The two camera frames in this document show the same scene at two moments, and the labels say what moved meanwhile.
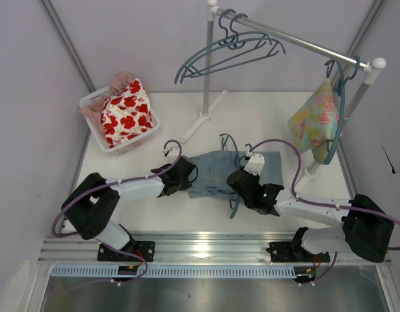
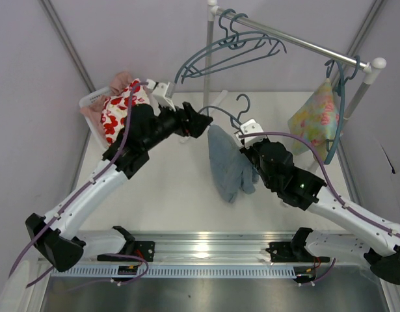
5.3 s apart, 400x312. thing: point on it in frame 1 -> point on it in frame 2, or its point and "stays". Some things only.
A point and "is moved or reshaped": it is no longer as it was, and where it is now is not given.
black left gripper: (188, 170) -> (185, 117)
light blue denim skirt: (213, 169) is moved or reshaped
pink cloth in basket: (120, 82) stays
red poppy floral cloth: (126, 114) stays
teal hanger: (236, 200) -> (235, 121)
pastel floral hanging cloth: (315, 122) stays
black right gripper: (236, 179) -> (249, 148)
